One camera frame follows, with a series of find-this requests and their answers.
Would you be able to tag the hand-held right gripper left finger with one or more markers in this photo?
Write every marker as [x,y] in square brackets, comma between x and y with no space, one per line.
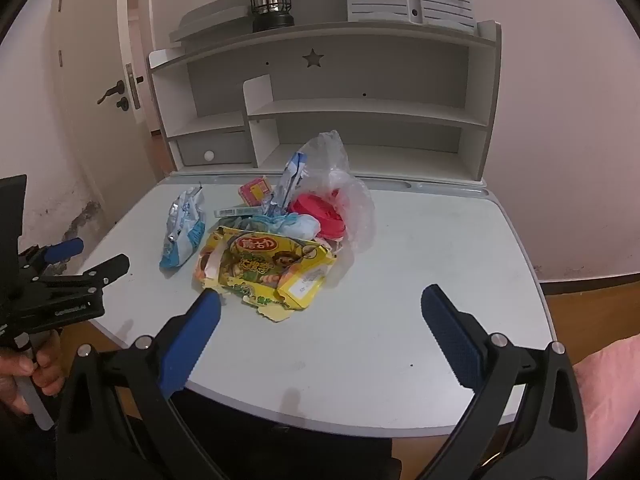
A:
[192,345]

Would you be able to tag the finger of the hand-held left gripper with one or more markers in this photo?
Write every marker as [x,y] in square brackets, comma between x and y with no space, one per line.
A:
[67,249]
[100,270]

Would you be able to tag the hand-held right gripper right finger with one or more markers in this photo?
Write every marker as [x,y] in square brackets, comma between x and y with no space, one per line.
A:
[450,335]

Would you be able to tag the yellow snack bag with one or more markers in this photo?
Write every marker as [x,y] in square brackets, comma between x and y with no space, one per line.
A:
[260,260]

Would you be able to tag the person's left hand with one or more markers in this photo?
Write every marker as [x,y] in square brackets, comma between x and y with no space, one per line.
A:
[45,375]

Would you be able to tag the blue white snack bag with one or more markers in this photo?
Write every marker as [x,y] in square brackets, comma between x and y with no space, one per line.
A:
[182,240]

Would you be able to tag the clear plastic bag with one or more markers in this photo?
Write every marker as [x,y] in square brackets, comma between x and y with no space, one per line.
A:
[360,210]

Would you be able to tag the pink bed blanket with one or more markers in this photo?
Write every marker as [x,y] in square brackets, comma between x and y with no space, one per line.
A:
[605,385]

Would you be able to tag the small pink box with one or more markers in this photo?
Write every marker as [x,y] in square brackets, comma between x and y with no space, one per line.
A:
[255,191]

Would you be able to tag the grey drawer with white knob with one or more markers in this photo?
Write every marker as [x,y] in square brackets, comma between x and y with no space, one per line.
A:
[225,147]

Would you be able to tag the red plastic lid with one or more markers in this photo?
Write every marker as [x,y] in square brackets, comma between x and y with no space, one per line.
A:
[315,210]

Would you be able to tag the blue white torn wrapper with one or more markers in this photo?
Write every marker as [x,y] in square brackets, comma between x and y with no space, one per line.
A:
[287,180]

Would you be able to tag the beige door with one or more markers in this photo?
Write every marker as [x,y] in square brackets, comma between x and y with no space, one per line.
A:
[90,35]

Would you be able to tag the white grey desk hutch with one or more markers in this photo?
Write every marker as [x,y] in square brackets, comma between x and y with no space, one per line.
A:
[400,110]

